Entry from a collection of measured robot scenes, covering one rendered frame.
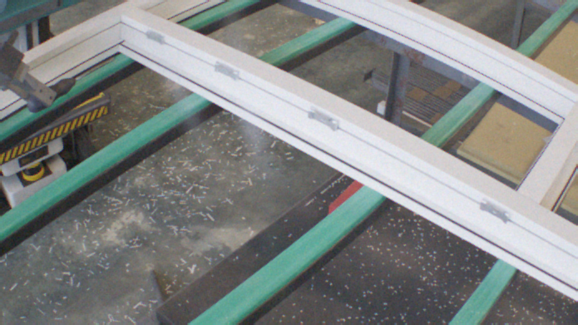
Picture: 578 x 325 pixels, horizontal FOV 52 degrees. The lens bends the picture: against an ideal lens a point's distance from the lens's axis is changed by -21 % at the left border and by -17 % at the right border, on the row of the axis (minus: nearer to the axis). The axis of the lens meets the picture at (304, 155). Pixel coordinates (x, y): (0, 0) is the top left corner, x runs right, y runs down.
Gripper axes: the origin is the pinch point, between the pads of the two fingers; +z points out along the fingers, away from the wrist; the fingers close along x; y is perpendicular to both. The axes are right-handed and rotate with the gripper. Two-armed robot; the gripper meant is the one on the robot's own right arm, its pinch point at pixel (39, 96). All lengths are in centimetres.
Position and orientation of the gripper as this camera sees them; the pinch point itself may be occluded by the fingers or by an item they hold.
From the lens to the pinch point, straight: 110.5
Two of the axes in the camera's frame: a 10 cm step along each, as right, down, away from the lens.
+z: 6.3, 4.6, 6.3
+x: -7.2, 0.2, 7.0
